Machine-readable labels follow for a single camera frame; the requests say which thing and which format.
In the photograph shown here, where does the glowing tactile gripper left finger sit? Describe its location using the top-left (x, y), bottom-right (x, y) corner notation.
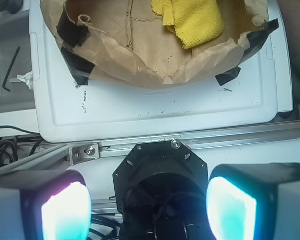
top-left (0, 170), bottom-right (92, 240)

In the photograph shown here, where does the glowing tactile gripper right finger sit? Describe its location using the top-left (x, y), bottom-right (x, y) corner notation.
top-left (206, 163), bottom-right (300, 240)

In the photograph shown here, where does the yellow microfiber cloth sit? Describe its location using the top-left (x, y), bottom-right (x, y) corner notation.
top-left (151, 0), bottom-right (225, 50)

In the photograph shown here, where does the white plastic bin lid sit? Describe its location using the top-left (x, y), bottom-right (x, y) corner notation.
top-left (29, 0), bottom-right (293, 143)

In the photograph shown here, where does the crumpled white tissue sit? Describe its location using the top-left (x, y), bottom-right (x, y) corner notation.
top-left (9, 71), bottom-right (34, 91)

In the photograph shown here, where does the black tape piece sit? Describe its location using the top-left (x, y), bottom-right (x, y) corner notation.
top-left (61, 47), bottom-right (95, 86)
top-left (56, 9), bottom-right (91, 48)
top-left (239, 19), bottom-right (280, 64)
top-left (215, 66), bottom-right (241, 87)

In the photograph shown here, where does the grey plastic tray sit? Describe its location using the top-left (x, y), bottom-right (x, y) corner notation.
top-left (0, 18), bottom-right (35, 114)

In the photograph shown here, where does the black hex key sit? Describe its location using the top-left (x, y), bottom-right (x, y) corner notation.
top-left (2, 46), bottom-right (21, 92)

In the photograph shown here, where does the black tape piece upper right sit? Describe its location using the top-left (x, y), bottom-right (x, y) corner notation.
top-left (239, 19), bottom-right (280, 64)

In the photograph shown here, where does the black tape piece inner left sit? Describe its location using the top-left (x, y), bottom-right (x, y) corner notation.
top-left (56, 9), bottom-right (91, 48)

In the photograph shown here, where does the brown paper bag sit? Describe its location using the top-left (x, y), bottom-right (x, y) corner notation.
top-left (39, 0), bottom-right (269, 90)

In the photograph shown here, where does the aluminium extrusion rail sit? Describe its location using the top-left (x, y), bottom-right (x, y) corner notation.
top-left (0, 120), bottom-right (300, 180)

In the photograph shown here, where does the metal corner bracket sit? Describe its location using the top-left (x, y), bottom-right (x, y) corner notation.
top-left (69, 142), bottom-right (100, 166)

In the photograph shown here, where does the black cables bundle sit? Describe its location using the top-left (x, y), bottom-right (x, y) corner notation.
top-left (0, 122), bottom-right (45, 172)

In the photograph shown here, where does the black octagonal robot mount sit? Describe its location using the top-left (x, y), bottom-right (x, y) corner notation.
top-left (113, 139), bottom-right (213, 240)

